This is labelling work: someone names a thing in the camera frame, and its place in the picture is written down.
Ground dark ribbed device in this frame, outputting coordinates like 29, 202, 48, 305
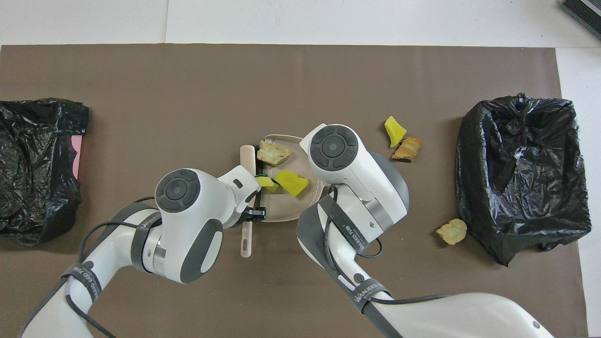
561, 0, 601, 40

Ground brown paper table mat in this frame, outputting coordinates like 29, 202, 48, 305
0, 44, 590, 338

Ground yellow sponge piece green backing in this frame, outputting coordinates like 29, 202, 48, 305
274, 170, 310, 198

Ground black bag lined pink bin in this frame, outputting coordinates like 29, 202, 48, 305
0, 98, 90, 247

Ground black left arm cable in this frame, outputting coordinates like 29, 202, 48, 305
66, 196, 162, 338

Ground green yellow curved sponge piece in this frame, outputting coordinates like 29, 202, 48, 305
255, 174, 279, 194

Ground yellow sponge wedge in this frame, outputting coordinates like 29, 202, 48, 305
384, 115, 408, 148

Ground beige sponge chunk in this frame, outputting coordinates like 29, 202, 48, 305
256, 140, 292, 167

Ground beige plastic dustpan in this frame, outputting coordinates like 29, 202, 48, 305
256, 134, 327, 223

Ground pale yellow sponge chunk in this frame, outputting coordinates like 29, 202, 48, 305
436, 218, 468, 246

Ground beige hand brush black bristles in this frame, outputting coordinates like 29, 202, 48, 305
239, 145, 258, 259

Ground orange striped sponge piece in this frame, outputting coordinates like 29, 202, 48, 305
391, 137, 424, 163

